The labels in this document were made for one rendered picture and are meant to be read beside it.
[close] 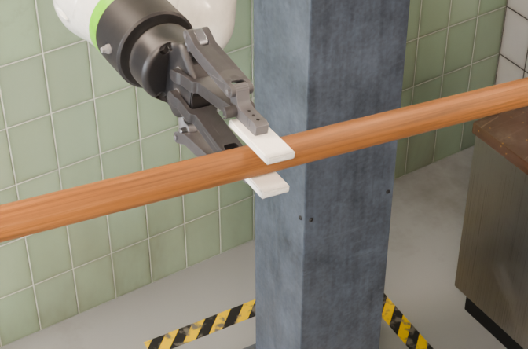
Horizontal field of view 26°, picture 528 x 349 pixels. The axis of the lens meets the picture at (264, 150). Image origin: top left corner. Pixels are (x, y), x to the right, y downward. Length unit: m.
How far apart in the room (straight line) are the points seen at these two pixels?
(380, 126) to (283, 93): 0.95
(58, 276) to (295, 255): 0.71
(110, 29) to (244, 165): 0.25
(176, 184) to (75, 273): 1.76
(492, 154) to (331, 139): 1.39
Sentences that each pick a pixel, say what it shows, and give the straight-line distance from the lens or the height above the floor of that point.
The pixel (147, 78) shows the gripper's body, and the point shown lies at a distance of 1.17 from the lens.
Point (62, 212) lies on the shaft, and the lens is 0.96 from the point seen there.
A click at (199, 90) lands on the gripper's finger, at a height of 1.38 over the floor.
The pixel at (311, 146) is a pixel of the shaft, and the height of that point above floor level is 1.36.
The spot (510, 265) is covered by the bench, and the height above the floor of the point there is 0.29.
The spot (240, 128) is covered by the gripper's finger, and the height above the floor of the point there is 1.38.
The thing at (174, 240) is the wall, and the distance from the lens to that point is 2.84.
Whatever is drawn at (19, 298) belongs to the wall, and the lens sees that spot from 2.72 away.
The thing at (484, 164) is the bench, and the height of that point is 0.49.
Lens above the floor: 2.01
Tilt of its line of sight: 38 degrees down
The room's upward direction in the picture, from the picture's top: straight up
